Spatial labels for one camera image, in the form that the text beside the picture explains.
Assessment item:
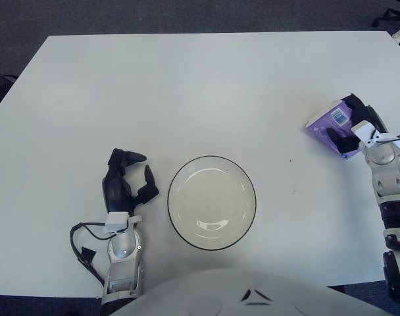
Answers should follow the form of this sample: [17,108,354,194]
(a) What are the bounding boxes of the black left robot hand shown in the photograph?
[101,147,161,215]

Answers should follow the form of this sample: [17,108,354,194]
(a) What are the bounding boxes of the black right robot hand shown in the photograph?
[326,93,388,155]

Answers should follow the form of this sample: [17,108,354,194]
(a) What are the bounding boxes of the purple tissue paper pack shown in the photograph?
[305,99,364,162]

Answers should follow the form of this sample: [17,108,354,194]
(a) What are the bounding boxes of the white plate with black rim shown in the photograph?
[167,155,257,253]

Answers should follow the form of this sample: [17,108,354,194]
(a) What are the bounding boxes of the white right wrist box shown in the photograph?
[350,120,380,145]

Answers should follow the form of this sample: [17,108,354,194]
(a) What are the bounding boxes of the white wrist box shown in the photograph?
[350,120,380,145]
[104,212,130,234]

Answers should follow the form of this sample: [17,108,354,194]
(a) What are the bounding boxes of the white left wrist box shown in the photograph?
[104,212,130,234]

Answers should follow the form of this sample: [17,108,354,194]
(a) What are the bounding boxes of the black office chair base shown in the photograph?
[370,8,400,27]

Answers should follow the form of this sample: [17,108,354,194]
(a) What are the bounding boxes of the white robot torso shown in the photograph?
[111,268,395,316]

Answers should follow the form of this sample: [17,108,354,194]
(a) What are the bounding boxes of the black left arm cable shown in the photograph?
[70,222,111,287]

